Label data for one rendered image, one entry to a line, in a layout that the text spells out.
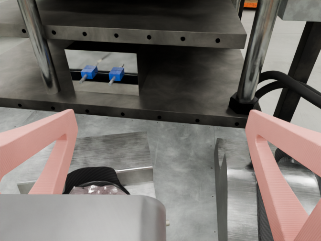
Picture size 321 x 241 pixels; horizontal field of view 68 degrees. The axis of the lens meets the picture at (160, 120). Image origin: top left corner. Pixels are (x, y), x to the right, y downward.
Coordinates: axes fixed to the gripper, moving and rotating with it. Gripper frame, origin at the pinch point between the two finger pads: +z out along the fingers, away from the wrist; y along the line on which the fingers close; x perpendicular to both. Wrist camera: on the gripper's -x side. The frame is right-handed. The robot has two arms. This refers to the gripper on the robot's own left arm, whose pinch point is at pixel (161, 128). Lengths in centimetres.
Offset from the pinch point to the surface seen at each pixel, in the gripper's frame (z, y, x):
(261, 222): 12.7, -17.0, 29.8
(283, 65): 281, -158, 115
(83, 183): 22.5, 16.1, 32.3
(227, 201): 15.6, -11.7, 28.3
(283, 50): 332, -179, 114
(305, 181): 18.3, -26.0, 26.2
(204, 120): 60, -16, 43
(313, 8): 71, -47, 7
